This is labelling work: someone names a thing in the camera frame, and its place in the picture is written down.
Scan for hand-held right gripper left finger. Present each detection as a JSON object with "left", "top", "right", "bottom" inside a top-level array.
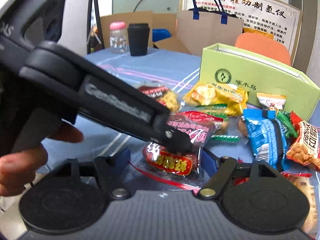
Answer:
[{"left": 65, "top": 147, "right": 132, "bottom": 200}]

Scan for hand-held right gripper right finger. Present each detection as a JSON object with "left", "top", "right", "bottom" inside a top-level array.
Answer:
[{"left": 199, "top": 150, "right": 278, "bottom": 199}]

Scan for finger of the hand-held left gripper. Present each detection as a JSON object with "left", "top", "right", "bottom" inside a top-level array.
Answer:
[{"left": 150, "top": 110, "right": 193, "bottom": 155}]

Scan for clear red label date packet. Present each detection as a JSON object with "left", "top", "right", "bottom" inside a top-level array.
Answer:
[{"left": 129, "top": 141, "right": 202, "bottom": 189}]

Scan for dark red snack packet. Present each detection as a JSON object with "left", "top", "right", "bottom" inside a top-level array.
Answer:
[{"left": 168, "top": 112, "right": 224, "bottom": 151}]

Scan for green striped cake packet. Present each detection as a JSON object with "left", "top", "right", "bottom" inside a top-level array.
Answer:
[{"left": 195, "top": 104, "right": 240, "bottom": 142}]

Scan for blue snack packet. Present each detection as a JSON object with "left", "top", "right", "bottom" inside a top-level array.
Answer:
[{"left": 243, "top": 109, "right": 292, "bottom": 171}]

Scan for light green cardboard box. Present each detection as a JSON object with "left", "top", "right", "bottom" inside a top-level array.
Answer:
[{"left": 199, "top": 43, "right": 320, "bottom": 121}]

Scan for red orange bean snack packet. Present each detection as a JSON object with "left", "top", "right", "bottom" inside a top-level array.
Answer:
[{"left": 286, "top": 111, "right": 320, "bottom": 171}]

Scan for person's left hand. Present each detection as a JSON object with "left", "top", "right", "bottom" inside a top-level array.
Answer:
[{"left": 0, "top": 125, "right": 84, "bottom": 197}]

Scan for brown red snack packet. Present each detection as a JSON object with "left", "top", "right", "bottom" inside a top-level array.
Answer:
[{"left": 137, "top": 85, "right": 181, "bottom": 113}]

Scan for brown snack in clear wrapper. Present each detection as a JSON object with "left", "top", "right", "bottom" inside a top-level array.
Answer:
[{"left": 237, "top": 119, "right": 251, "bottom": 138}]

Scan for yellow cake snack packet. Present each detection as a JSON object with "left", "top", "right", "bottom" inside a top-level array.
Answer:
[{"left": 183, "top": 82, "right": 248, "bottom": 117}]

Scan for clear bottle with pink cap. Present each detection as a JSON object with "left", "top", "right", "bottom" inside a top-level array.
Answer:
[{"left": 109, "top": 21, "right": 127, "bottom": 54}]

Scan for blue plaid tablecloth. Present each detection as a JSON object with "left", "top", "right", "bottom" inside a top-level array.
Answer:
[{"left": 41, "top": 45, "right": 320, "bottom": 195}]

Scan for small orange white snack packet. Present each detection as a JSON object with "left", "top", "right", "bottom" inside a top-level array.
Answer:
[{"left": 257, "top": 92, "right": 287, "bottom": 112}]

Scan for small green snack packet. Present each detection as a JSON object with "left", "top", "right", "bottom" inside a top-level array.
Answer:
[{"left": 276, "top": 110, "right": 298, "bottom": 138}]

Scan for red edged nut snack packet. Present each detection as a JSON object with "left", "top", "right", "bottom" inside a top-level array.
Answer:
[{"left": 281, "top": 172, "right": 320, "bottom": 238}]

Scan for blue plastic object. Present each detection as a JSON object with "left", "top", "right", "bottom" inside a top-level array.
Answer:
[{"left": 152, "top": 28, "right": 172, "bottom": 43}]

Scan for brown cardboard box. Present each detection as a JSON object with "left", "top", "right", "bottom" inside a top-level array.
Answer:
[{"left": 99, "top": 11, "right": 192, "bottom": 56}]

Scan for orange chair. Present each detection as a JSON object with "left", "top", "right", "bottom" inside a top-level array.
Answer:
[{"left": 234, "top": 32, "right": 292, "bottom": 67}]

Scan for brown paper bag blue handles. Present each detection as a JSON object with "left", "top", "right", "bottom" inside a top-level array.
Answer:
[{"left": 176, "top": 0, "right": 245, "bottom": 57}]

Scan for wall poster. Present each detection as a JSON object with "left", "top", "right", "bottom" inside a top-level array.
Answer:
[{"left": 181, "top": 0, "right": 303, "bottom": 58}]

